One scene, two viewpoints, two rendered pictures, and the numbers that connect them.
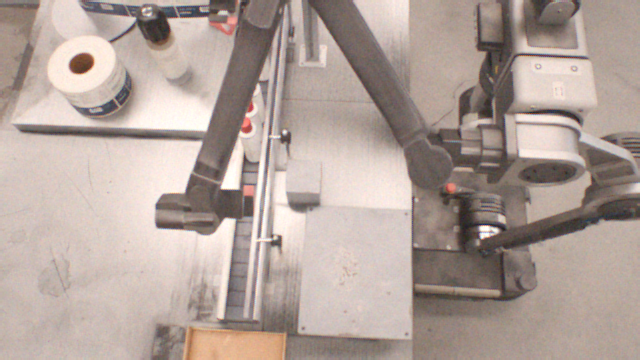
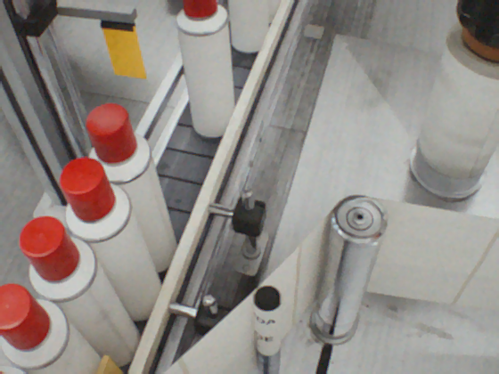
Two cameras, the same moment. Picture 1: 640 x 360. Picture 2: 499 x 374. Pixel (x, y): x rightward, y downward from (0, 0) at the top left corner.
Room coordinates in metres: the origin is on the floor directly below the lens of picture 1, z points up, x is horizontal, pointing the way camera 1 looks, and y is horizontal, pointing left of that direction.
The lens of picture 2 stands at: (1.38, 0.26, 1.38)
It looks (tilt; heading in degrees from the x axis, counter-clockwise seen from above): 55 degrees down; 192
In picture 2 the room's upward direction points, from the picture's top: 4 degrees counter-clockwise
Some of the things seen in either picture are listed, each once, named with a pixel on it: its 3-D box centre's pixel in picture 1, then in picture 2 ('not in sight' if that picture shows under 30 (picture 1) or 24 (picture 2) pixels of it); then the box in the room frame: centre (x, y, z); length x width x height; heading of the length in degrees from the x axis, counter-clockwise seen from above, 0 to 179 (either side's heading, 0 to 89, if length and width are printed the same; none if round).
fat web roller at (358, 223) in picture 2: not in sight; (345, 279); (1.17, 0.29, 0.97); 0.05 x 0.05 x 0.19
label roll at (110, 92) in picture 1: (91, 77); not in sight; (0.94, 0.65, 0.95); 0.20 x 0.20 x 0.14
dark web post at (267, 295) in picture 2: not in sight; (268, 345); (1.24, 0.24, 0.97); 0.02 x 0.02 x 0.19
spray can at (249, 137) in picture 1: (250, 139); not in sight; (0.66, 0.17, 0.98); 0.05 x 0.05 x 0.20
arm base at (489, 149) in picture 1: (480, 148); not in sight; (0.37, -0.29, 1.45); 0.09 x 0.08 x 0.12; 171
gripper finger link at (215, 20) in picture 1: (226, 18); not in sight; (0.87, 0.18, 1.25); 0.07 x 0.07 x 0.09; 81
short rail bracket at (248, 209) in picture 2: not in sight; (249, 223); (1.08, 0.20, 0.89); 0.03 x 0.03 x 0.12; 82
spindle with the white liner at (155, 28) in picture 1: (163, 45); (481, 72); (0.97, 0.41, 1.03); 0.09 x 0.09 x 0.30
